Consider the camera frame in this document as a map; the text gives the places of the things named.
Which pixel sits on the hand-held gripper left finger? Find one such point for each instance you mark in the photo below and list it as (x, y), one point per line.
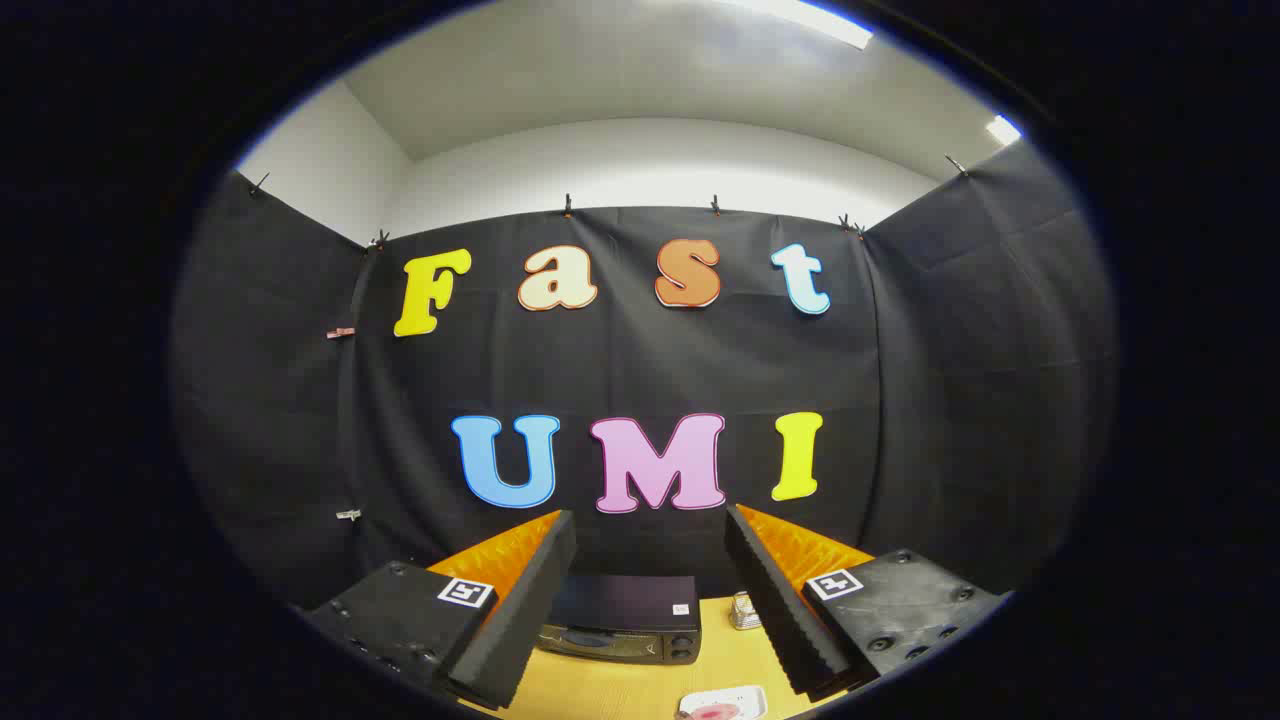
(520, 620)

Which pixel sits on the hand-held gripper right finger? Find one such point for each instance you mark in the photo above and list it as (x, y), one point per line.
(780, 610)

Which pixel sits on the white square food plate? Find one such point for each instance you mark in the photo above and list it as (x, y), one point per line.
(745, 697)

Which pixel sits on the black toaster oven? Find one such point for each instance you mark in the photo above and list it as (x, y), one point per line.
(625, 615)

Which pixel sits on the pink ham slice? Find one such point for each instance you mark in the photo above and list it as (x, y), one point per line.
(718, 713)

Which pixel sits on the row of black backdrop clamps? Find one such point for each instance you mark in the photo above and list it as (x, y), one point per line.
(567, 206)

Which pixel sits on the small ceiling light panel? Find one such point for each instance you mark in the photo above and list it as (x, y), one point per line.
(1003, 129)

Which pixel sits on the long ceiling light panel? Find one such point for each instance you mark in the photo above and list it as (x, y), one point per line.
(815, 22)

